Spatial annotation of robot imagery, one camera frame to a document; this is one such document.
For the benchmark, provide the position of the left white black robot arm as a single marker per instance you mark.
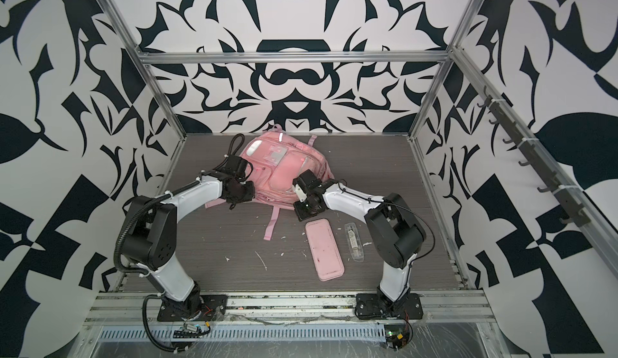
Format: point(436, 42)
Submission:
point(146, 244)

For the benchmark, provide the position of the pink pencil case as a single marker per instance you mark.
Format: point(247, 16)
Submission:
point(324, 250)

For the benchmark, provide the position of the white slotted cable duct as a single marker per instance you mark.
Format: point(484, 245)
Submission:
point(274, 333)

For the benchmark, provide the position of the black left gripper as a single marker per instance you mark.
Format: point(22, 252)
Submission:
point(250, 196)

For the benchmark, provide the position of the left small circuit board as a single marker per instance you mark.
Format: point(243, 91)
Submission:
point(192, 331)

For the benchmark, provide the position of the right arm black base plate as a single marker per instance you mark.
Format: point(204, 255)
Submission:
point(378, 306)

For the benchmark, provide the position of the aluminium frame rail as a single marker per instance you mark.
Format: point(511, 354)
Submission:
point(442, 306)

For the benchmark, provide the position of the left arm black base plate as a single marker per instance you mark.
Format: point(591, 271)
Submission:
point(205, 308)

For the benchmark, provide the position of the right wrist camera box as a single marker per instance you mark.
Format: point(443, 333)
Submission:
point(305, 184)

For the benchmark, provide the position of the small circuit board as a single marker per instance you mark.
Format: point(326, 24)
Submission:
point(192, 331)
point(398, 339)

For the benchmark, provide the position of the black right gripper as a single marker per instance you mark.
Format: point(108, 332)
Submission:
point(301, 215)

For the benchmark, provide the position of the pink student backpack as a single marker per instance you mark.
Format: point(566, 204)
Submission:
point(278, 159)

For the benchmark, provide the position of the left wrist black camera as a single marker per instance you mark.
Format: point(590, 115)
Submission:
point(238, 167)

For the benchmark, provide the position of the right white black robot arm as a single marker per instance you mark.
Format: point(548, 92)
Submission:
point(397, 233)

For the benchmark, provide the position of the clear plastic pen case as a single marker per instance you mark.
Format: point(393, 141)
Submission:
point(354, 241)

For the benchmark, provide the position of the right small circuit board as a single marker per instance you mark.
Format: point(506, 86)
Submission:
point(398, 339)

